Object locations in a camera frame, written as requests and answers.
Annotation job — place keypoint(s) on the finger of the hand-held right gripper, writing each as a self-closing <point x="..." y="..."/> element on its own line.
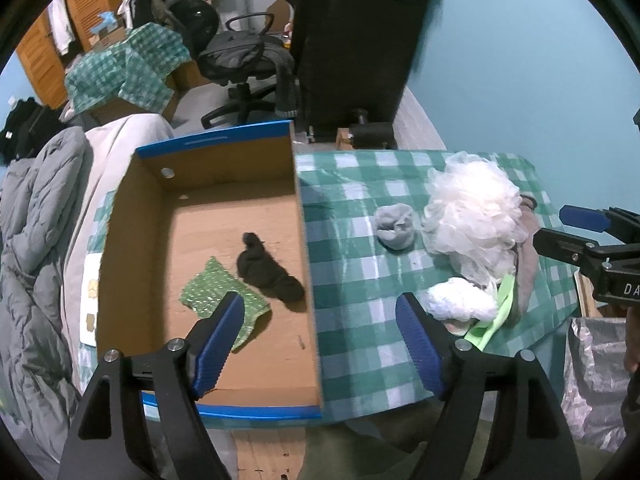
<point x="582" y="217"/>
<point x="560" y="247"/>

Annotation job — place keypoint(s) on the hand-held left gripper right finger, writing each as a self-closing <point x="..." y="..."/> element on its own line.
<point x="419" y="345"/>

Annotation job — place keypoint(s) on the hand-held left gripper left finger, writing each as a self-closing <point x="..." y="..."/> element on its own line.
<point x="220" y="342"/>

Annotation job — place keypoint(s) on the white mesh bath pouf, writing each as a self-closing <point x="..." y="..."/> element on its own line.
<point x="470" y="210"/>

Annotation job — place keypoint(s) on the grey sock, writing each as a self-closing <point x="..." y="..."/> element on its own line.
<point x="395" y="227"/>

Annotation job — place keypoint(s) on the cardboard box with blue rim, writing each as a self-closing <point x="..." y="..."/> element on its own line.
<point x="210" y="220"/>

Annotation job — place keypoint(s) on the green patterned cloth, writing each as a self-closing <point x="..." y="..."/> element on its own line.
<point x="210" y="285"/>

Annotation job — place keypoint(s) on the white cloth ball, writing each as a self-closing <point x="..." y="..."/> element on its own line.
<point x="457" y="300"/>

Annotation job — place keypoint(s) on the light green cloth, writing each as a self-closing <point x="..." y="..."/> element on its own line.
<point x="487" y="332"/>

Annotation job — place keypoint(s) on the black sock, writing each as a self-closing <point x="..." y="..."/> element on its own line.
<point x="270" y="280"/>

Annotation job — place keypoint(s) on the green checked tablecloth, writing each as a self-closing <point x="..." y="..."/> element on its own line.
<point x="360" y="280"/>

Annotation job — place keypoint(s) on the silver plastic bag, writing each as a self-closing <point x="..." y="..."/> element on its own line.
<point x="595" y="385"/>

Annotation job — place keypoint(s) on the person's olive trousers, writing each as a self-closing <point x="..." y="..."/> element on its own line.
<point x="360" y="455"/>

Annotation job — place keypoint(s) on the black clamp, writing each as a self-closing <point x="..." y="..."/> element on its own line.
<point x="372" y="132"/>

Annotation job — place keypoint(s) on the small wooden block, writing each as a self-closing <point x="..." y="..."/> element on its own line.
<point x="344" y="139"/>

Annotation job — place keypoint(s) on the black office chair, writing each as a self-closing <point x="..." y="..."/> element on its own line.
<point x="245" y="97"/>

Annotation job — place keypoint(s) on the dark knit garment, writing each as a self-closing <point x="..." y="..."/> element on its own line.
<point x="287" y="92"/>

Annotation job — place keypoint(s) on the large brown cardboard box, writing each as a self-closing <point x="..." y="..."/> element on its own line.
<point x="187" y="75"/>

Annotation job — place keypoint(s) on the green checked cloth cover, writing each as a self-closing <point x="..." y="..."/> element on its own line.
<point x="130" y="70"/>

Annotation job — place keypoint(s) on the black clothing pile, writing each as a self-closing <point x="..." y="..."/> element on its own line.
<point x="27" y="127"/>

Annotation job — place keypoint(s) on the black round bag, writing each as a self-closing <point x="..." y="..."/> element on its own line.
<point x="192" y="17"/>

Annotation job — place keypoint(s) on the small cardboard box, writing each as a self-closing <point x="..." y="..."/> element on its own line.
<point x="107" y="35"/>

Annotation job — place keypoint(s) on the wooden louvred wardrobe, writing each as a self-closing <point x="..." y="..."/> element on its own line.
<point x="42" y="65"/>

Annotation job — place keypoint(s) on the white hanging garment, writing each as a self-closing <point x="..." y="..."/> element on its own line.
<point x="60" y="25"/>

